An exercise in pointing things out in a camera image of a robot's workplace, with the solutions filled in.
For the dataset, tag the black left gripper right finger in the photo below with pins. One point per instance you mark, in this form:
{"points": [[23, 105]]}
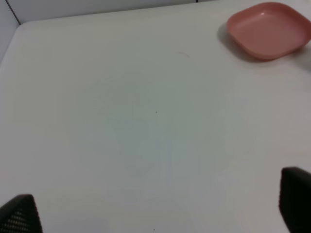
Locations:
{"points": [[295, 199]]}

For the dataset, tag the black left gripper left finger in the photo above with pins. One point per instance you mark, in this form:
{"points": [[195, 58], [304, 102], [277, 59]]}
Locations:
{"points": [[20, 215]]}

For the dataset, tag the pink square plastic plate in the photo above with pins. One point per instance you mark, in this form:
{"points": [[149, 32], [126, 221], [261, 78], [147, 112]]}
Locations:
{"points": [[269, 30]]}

